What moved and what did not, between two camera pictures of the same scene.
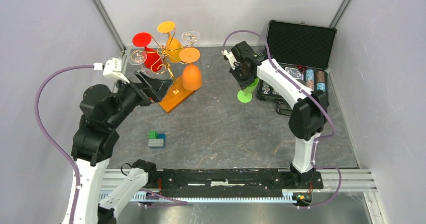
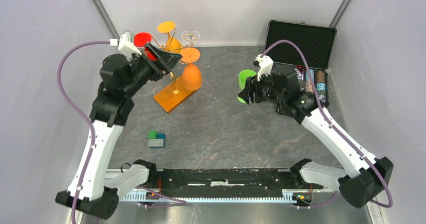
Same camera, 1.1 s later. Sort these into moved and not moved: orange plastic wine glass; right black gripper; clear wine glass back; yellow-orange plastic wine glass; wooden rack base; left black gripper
Moved: right black gripper; left black gripper
Not moved: orange plastic wine glass; yellow-orange plastic wine glass; wooden rack base; clear wine glass back
